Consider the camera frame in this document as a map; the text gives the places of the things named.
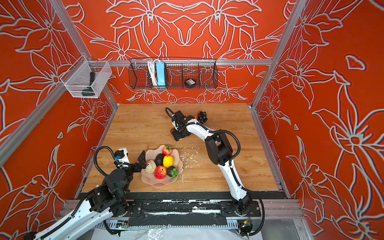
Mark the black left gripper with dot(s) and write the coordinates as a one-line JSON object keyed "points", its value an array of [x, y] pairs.
{"points": [[142, 162]]}

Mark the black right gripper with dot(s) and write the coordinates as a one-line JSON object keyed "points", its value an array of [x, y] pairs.
{"points": [[176, 136]]}

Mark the white fake garlic bulb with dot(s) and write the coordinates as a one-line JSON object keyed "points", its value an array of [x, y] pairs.
{"points": [[151, 167]]}

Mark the dark fake avocado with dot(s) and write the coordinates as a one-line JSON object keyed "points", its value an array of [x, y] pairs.
{"points": [[159, 160]]}

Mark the red fake apple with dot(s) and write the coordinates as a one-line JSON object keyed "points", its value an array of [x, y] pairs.
{"points": [[160, 172]]}

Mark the pink scalloped fruit bowl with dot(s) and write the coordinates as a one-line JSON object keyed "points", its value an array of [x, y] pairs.
{"points": [[150, 179]]}

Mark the red fake strawberry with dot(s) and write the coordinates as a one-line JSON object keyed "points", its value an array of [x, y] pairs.
{"points": [[167, 150]]}

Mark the yellow fake lemon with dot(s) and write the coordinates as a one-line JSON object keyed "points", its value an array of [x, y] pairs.
{"points": [[168, 161]]}

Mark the dark purple fake mangosteen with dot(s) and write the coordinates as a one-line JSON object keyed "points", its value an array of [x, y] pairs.
{"points": [[172, 172]]}

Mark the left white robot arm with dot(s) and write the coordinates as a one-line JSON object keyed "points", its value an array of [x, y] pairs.
{"points": [[103, 202]]}

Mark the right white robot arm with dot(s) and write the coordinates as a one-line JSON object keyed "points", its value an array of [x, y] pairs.
{"points": [[222, 148]]}

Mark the dark fake grape bunch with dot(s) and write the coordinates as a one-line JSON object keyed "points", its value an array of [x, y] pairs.
{"points": [[202, 117]]}

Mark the light blue box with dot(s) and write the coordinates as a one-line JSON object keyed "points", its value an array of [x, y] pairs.
{"points": [[161, 73]]}

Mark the black brush in bin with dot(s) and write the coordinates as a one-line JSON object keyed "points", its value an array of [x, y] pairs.
{"points": [[88, 92]]}

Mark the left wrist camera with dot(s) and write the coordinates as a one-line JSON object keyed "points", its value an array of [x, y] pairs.
{"points": [[121, 157]]}

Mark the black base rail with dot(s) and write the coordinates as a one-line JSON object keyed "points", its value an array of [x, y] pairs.
{"points": [[211, 210]]}

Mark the black wire wall basket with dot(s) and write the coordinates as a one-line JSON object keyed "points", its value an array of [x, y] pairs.
{"points": [[143, 73]]}

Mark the clear plastic wall bin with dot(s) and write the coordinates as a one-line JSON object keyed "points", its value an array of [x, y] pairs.
{"points": [[77, 77]]}

